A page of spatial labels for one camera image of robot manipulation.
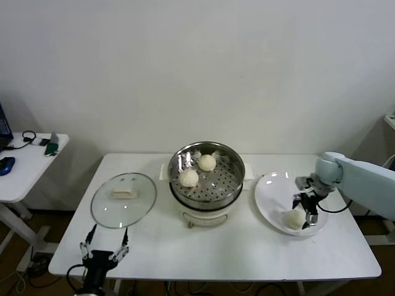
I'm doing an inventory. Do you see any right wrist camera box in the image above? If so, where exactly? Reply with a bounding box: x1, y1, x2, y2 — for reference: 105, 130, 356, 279
295, 175, 314, 189

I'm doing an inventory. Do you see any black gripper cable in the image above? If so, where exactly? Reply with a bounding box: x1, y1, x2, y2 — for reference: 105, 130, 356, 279
317, 197, 354, 214
66, 264, 87, 290

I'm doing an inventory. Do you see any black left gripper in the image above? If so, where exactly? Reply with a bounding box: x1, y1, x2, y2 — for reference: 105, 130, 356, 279
79, 224, 130, 290

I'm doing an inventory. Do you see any white stand foot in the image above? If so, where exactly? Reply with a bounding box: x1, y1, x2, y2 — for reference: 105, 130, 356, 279
357, 218, 395, 246

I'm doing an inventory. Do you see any blue computer mouse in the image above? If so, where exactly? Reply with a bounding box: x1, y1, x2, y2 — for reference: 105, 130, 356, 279
0, 156, 16, 176

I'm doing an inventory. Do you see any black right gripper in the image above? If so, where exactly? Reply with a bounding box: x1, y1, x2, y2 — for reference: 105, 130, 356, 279
291, 190, 324, 230

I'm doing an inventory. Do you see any large white plate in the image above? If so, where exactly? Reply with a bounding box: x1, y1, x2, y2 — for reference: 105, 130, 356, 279
254, 171, 328, 237

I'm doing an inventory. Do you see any black thin looped cable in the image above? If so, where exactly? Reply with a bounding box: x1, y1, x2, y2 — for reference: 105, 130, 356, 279
2, 131, 38, 150

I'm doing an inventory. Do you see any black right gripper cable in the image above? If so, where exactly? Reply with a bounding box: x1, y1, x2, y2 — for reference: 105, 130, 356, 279
317, 197, 354, 214

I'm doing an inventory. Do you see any white steamed baozi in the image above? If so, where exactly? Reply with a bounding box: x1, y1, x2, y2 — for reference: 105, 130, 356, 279
197, 155, 217, 172
178, 170, 199, 188
283, 210, 305, 231

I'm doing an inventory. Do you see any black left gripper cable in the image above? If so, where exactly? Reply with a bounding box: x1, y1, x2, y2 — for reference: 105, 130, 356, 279
66, 264, 87, 290

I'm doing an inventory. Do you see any white side table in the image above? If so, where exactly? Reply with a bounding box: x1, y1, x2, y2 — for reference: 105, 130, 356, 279
0, 132, 70, 272

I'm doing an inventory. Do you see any round glass pot lid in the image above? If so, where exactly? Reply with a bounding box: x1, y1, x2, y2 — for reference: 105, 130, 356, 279
90, 172, 157, 229

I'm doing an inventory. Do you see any perforated steel steamer basket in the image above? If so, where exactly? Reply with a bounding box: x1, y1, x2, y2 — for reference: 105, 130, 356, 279
168, 141, 247, 210

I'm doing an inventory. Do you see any cream electric cooking pot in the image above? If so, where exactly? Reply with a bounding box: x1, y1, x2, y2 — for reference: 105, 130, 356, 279
159, 163, 257, 229

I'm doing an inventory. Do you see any green circuit board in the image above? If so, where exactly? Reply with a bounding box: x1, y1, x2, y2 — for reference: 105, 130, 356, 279
45, 131, 60, 157

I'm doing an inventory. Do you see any floor power strip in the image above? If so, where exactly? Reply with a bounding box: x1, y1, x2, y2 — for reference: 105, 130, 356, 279
26, 252, 52, 275

